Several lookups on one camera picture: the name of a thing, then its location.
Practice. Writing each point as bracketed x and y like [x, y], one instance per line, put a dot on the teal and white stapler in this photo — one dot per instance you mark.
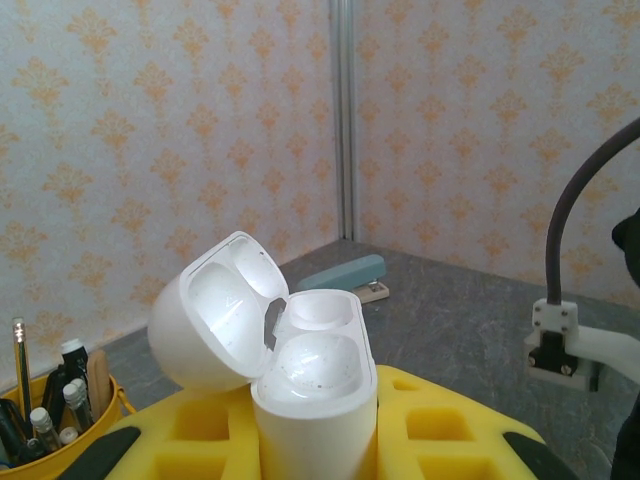
[345, 272]

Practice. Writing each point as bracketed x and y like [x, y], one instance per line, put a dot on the yellow metal pen cup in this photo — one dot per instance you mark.
[95, 440]

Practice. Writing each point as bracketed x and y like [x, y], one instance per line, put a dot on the dark pencil white eraser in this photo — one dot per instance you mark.
[68, 436]
[76, 397]
[42, 425]

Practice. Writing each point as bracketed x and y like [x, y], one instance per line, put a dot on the white earbuds charging case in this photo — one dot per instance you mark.
[320, 430]

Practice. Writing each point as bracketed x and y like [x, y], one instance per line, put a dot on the black marker white cap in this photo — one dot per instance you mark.
[75, 365]

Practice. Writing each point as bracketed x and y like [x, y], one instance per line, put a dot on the aluminium frame post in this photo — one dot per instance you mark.
[343, 120]

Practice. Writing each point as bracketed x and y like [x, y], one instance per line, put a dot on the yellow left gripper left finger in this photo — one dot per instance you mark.
[200, 450]

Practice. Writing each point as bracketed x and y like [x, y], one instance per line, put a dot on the black ballpoint pen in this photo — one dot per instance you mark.
[12, 430]

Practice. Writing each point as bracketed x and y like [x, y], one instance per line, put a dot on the flat wooden stick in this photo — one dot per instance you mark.
[99, 385]

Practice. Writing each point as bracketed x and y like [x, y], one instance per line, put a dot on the yellow and black pencil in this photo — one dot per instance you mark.
[22, 370]

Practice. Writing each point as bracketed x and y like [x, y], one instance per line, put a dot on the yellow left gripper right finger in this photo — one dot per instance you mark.
[450, 450]

